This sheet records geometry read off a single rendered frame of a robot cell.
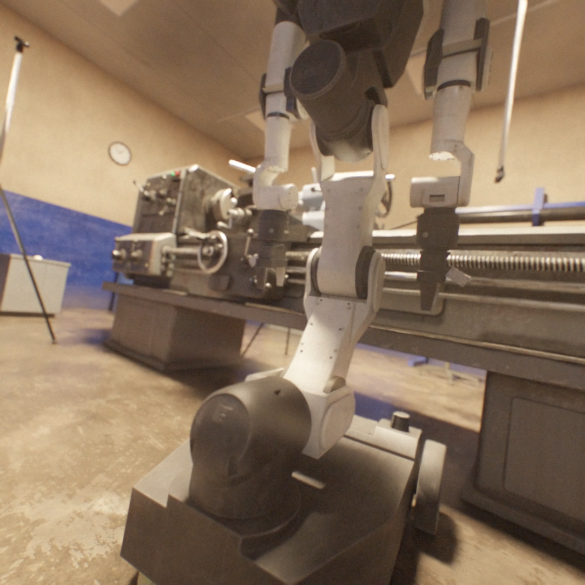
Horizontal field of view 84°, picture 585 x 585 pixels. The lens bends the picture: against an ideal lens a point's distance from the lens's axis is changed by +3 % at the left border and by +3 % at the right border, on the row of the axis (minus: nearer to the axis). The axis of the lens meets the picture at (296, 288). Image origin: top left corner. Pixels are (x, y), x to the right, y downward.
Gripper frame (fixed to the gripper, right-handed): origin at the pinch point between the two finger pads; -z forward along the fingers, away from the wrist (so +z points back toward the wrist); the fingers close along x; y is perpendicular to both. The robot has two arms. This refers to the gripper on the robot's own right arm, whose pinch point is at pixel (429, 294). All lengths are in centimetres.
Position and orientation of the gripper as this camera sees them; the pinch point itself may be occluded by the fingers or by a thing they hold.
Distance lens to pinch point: 80.5
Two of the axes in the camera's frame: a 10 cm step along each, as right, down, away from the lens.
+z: 0.6, -9.9, -1.2
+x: 4.7, -0.8, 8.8
